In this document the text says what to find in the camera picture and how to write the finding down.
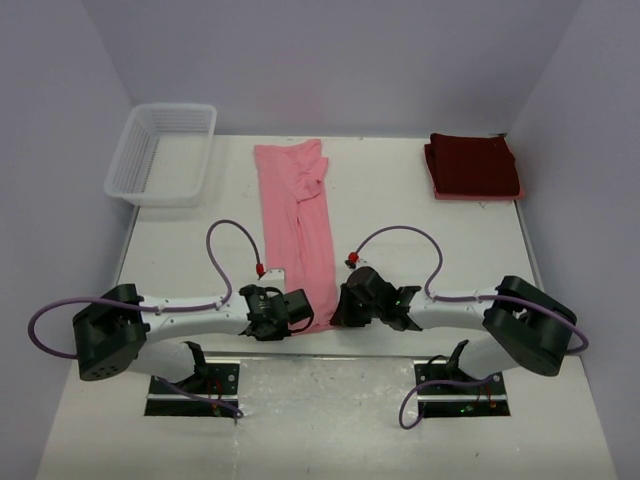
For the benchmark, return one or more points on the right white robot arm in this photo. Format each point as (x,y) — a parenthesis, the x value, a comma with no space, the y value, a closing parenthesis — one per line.
(525,327)

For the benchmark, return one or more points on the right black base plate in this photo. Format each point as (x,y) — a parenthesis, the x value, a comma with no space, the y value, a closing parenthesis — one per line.
(448,401)

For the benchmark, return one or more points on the pink t shirt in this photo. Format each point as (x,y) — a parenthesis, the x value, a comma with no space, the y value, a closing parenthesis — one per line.
(296,224)

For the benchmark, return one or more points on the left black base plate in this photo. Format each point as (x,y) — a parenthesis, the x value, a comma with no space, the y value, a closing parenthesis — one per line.
(211,391)

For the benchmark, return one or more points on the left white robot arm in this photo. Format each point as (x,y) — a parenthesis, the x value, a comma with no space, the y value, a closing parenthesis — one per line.
(125,331)

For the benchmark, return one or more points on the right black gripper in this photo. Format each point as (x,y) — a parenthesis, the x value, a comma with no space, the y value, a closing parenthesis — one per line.
(345,316)

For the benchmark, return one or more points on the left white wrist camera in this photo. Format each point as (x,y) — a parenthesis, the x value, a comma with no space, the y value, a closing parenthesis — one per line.
(270,278)

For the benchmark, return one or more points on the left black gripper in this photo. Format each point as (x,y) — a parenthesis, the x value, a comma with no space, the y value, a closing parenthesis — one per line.
(277,335)

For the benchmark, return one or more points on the white plastic basket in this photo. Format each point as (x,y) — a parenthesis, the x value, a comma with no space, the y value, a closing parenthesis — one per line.
(162,155)

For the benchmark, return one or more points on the folded dark red shirt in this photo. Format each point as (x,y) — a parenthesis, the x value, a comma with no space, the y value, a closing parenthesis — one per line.
(471,165)

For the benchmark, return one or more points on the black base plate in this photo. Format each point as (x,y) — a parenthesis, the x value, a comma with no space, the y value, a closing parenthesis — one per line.
(211,391)
(448,401)

